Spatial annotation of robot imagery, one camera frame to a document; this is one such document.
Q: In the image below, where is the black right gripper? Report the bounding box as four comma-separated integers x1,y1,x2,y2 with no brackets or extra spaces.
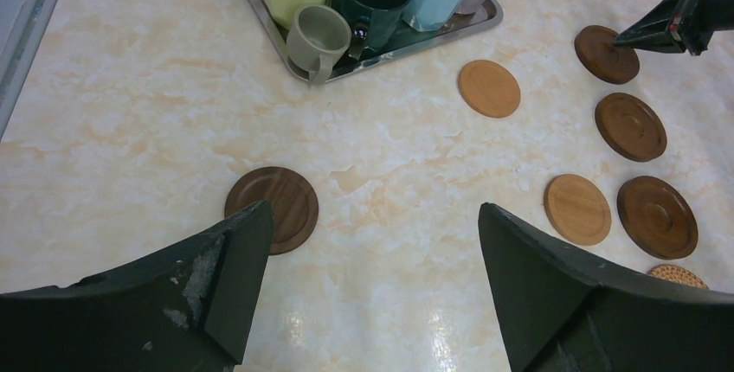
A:
612,0,733,55

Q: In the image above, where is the dark walnut coaster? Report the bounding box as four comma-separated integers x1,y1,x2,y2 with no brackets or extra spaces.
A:
223,166,319,255

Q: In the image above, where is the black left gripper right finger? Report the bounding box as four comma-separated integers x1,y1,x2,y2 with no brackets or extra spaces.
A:
479,203,733,371

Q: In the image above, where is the brown saucer coaster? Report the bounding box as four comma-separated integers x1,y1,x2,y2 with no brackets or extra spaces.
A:
595,93,667,163
616,176,699,260
574,25,640,85

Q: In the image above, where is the light bamboo coaster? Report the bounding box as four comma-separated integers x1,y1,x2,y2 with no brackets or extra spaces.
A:
458,60,521,119
544,174,612,246

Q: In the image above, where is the small grey-green cup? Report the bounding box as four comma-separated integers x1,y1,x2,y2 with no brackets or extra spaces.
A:
287,4,351,85

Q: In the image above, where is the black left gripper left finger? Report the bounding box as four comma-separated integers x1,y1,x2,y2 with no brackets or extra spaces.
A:
1,201,274,371

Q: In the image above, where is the metal serving tray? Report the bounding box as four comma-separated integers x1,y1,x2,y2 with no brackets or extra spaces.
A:
248,0,504,81

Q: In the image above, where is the woven rattan coaster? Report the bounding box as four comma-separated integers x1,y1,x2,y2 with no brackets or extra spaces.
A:
647,264,709,290

